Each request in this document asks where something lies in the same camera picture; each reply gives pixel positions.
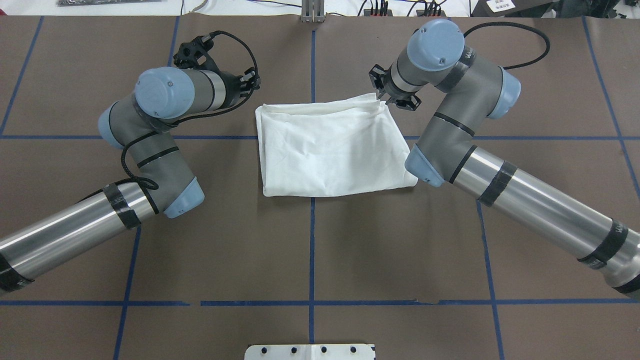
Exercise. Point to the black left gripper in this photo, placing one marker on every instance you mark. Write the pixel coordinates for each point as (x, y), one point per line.
(230, 88)

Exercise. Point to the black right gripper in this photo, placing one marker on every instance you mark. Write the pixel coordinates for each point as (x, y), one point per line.
(393, 96)

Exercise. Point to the white long-sleeve printed shirt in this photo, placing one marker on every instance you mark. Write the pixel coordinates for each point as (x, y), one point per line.
(331, 149)

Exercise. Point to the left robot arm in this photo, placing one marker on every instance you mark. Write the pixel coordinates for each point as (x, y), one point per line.
(158, 177)

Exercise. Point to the orange black adapter far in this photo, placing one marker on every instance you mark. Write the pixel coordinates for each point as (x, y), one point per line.
(375, 8)

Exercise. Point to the orange black adapter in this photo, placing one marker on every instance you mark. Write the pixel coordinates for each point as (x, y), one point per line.
(431, 8)
(375, 8)

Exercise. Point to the orange black adapter near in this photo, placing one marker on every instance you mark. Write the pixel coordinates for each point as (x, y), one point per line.
(431, 8)

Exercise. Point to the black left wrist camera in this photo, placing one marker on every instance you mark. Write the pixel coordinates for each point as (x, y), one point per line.
(195, 54)

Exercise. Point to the aluminium frame post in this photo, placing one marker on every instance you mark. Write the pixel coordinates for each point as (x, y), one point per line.
(313, 11)

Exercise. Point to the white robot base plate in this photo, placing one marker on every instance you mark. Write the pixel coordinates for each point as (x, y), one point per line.
(331, 351)

